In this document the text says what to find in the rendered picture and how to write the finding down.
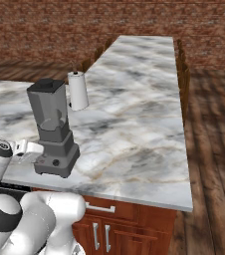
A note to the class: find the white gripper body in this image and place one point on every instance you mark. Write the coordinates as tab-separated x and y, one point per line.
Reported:
31	150

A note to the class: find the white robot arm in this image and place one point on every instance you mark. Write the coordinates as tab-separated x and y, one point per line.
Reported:
38	215

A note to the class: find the grey blender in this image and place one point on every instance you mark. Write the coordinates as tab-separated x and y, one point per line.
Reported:
56	146

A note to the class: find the black appliance panel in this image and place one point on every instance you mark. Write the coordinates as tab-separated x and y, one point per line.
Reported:
13	187

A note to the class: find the white paper towel roll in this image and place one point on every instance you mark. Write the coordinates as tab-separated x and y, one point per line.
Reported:
78	91

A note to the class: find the red-brown wooden cupboard door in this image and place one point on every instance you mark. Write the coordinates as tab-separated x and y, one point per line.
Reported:
134	240
84	237

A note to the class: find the red-brown wooden drawer front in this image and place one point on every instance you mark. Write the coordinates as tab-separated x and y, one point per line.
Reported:
126	210

